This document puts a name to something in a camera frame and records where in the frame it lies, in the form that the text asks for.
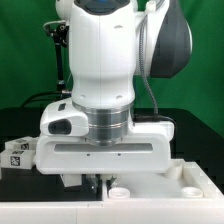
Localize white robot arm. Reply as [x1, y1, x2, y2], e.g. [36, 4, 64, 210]
[36, 0, 192, 187]

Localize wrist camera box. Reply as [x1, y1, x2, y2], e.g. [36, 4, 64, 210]
[40, 98, 89, 137]

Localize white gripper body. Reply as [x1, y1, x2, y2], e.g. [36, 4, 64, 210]
[36, 121, 175, 174]

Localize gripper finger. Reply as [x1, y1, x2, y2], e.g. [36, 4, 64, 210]
[86, 174, 99, 193]
[106, 175, 117, 189]

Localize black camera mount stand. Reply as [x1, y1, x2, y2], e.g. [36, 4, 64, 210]
[43, 20, 69, 91]

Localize white L-shaped obstacle wall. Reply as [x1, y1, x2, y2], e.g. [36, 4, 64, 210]
[0, 169, 224, 224]

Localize white square tabletop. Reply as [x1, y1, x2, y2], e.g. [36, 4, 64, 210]
[102, 159, 224, 200]

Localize black cables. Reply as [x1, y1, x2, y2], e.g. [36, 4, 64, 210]
[20, 88, 73, 108]

